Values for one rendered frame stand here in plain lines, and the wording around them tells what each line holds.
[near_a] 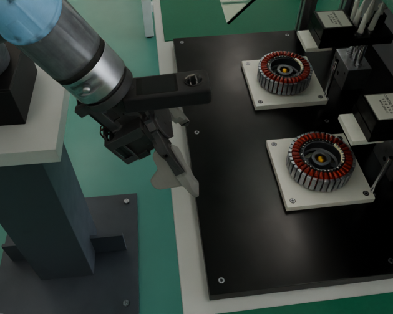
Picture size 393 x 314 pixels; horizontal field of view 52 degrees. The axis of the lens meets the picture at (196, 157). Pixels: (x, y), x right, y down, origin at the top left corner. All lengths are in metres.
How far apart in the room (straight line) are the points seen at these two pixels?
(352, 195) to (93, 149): 1.31
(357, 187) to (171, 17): 0.67
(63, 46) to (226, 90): 0.48
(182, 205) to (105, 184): 1.01
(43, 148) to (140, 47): 1.58
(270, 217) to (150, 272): 0.86
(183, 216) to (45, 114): 0.39
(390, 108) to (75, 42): 0.46
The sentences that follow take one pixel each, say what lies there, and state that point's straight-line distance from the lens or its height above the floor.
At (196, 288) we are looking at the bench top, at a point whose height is 0.75.
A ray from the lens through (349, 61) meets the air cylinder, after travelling 0.92.
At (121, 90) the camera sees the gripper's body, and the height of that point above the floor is 1.01.
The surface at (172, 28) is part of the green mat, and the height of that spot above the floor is 0.75.
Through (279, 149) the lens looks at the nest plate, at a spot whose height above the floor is 0.78.
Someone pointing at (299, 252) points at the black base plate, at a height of 0.77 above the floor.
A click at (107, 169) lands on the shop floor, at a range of 1.74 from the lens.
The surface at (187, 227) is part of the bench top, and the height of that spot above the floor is 0.75.
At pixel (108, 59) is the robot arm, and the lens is 0.50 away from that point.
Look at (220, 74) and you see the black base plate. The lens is 0.92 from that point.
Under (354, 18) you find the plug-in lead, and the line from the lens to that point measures 0.87.
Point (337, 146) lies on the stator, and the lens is 0.74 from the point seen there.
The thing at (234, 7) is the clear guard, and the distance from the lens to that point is 0.64.
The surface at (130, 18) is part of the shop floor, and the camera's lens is 2.62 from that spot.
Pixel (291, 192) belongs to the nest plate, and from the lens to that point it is 0.70.
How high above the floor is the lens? 1.34
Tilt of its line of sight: 50 degrees down
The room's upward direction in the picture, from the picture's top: straight up
